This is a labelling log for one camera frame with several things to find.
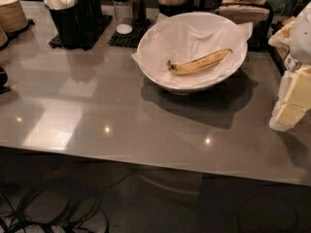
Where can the black grid mat right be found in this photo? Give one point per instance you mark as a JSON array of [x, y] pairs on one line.
[[132, 39]]

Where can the black cutlery holder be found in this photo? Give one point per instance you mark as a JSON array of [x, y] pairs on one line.
[[66, 22], [89, 13]]

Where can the brown paper bags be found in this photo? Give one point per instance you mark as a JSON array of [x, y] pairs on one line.
[[241, 11]]

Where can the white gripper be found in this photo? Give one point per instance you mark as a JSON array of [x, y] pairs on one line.
[[301, 36]]

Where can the white paper liner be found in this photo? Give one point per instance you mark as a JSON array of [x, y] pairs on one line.
[[181, 42]]

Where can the yellow banana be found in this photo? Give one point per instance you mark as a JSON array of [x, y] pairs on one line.
[[198, 64]]

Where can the white bowl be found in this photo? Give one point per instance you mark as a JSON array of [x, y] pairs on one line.
[[191, 52]]

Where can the pepper shaker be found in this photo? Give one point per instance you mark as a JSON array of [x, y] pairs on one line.
[[139, 11]]

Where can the black object left edge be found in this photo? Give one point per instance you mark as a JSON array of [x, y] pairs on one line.
[[3, 81]]

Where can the black cutlery holder front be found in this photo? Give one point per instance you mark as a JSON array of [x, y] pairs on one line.
[[66, 22]]

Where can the black cutlery holder rear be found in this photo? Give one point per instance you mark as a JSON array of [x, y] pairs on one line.
[[89, 13]]

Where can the salt shaker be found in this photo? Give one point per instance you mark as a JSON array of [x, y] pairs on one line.
[[123, 19]]

